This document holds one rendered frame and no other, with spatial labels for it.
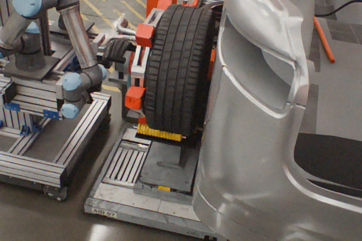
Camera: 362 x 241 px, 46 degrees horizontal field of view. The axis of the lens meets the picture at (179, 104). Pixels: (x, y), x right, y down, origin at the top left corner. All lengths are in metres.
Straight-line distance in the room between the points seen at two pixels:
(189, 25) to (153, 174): 0.94
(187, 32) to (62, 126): 1.24
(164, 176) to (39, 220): 0.75
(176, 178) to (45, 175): 0.74
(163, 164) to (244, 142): 1.42
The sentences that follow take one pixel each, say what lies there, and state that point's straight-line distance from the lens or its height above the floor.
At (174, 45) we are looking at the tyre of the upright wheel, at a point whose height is 1.10.
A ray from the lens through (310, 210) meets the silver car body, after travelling 1.21.
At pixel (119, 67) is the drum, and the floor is 0.84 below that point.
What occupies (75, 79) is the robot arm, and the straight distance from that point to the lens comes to 1.82.
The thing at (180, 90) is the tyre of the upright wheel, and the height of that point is 0.94.
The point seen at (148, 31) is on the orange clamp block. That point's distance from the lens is 1.91.
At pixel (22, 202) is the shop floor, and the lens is 2.70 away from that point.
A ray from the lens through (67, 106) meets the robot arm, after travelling 1.87.
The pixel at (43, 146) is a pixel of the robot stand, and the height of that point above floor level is 0.21.
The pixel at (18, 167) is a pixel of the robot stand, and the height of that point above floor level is 0.22.
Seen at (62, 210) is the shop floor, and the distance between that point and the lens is 2.62.
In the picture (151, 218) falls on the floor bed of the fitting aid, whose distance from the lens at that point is 2.46.
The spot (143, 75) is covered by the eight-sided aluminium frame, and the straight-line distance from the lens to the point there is 1.95.
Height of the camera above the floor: 1.99
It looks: 36 degrees down
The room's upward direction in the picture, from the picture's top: 7 degrees clockwise
